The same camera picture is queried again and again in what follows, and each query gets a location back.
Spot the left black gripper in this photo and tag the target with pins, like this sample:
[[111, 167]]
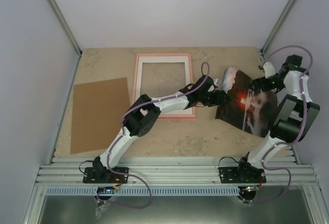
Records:
[[218, 99]]

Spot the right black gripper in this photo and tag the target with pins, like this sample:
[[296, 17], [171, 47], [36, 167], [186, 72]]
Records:
[[256, 82]]

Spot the sunset landscape photo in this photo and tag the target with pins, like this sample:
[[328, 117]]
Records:
[[246, 110]]

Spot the white mat board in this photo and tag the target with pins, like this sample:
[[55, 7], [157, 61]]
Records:
[[160, 58]]

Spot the brown cardboard backing board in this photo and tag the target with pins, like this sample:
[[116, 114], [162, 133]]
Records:
[[96, 112]]

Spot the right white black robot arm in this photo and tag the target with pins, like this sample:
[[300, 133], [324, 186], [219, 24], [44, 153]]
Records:
[[290, 121]]

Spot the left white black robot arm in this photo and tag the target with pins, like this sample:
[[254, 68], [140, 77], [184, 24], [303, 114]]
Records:
[[143, 114]]

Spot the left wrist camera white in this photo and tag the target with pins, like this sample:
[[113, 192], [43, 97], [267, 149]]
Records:
[[216, 84]]

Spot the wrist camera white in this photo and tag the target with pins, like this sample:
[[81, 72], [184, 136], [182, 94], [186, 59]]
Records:
[[268, 69], [216, 84]]

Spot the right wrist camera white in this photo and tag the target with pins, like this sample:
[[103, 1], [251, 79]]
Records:
[[268, 69]]

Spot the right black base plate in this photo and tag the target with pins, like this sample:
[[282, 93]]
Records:
[[231, 175]]

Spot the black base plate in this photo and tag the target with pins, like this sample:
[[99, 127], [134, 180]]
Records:
[[231, 175], [97, 173]]

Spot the aluminium rail base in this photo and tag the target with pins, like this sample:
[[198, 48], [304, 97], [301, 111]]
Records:
[[191, 158]]

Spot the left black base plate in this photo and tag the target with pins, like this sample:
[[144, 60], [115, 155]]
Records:
[[97, 173]]

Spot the grey slotted cable duct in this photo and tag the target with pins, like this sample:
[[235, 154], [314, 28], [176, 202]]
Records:
[[143, 191]]

